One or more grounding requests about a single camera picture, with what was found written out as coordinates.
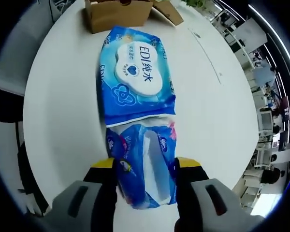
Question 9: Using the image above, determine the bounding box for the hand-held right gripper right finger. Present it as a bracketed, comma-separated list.
[174, 156, 247, 232]

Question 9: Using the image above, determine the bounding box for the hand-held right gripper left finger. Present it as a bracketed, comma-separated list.
[49, 158, 118, 232]

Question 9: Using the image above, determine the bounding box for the blue tissue pack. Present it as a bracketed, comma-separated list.
[105, 116, 178, 210]

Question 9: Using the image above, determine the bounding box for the blue wet wipes pack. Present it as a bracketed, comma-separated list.
[100, 26, 176, 128]

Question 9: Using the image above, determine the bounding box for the brown cardboard shoe box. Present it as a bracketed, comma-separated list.
[84, 0, 184, 34]

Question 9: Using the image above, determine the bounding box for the table socket panel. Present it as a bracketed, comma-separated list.
[188, 27, 224, 85]

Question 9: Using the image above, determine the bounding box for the green potted plant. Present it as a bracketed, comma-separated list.
[183, 0, 210, 10]

